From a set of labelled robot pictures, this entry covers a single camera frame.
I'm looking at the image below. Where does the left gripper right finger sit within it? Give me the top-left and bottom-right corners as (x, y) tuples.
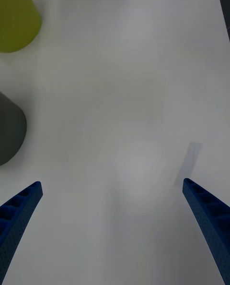
(182, 178), (230, 285)

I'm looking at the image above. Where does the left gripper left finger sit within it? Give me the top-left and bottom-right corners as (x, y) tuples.
(0, 181), (44, 285)

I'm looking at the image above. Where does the grey plastic bin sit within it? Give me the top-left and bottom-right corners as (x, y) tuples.
(0, 91), (27, 167)

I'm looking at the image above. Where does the yellow-green plastic bin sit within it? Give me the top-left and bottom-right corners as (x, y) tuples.
(0, 0), (43, 54)

